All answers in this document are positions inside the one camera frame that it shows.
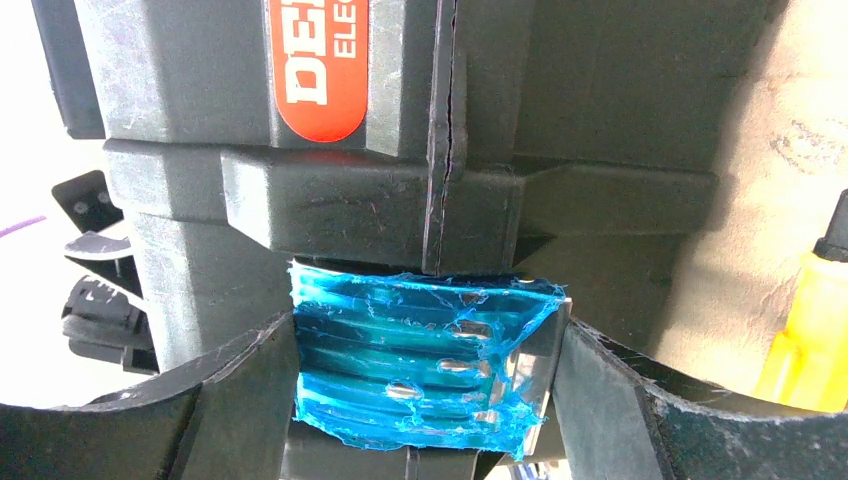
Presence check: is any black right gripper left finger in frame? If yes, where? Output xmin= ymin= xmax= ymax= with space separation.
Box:
xmin=1 ymin=312 xmax=299 ymax=479

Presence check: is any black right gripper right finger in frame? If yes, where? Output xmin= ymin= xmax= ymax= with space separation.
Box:
xmin=553 ymin=319 xmax=847 ymax=479

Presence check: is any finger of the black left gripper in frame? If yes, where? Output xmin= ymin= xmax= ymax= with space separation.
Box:
xmin=51 ymin=170 xmax=159 ymax=375

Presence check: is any black plastic toolbox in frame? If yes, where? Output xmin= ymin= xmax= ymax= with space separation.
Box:
xmin=33 ymin=1 xmax=783 ymax=479

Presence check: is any yellow handled screwdriver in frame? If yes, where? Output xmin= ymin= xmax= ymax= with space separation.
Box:
xmin=754 ymin=191 xmax=847 ymax=413

